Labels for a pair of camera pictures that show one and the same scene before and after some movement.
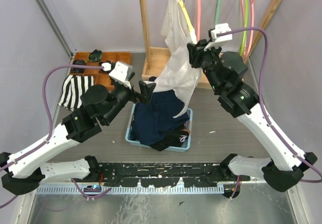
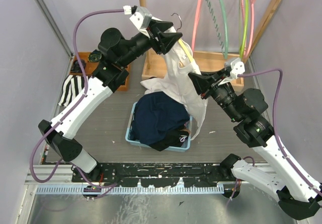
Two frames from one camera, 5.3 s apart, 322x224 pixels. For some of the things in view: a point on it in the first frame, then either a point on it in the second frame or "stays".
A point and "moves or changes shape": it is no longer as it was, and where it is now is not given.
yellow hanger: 184,10 to 181,43
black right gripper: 196,52 to 202,83
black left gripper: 146,90 to 167,40
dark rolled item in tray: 95,56 stays
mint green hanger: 218,5 to 226,49
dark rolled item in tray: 77,70 stays
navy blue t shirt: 158,117 stays
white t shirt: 180,76 moves or changes shape
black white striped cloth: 74,86 stays
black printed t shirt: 175,138 stays
